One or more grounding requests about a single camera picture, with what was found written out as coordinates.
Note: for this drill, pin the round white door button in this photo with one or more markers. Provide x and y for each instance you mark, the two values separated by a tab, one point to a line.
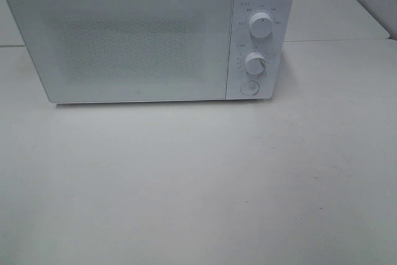
250	88

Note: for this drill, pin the white microwave door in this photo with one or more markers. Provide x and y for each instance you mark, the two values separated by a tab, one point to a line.
88	51

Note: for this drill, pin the upper white power knob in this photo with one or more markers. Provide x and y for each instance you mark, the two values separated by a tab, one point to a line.
261	24

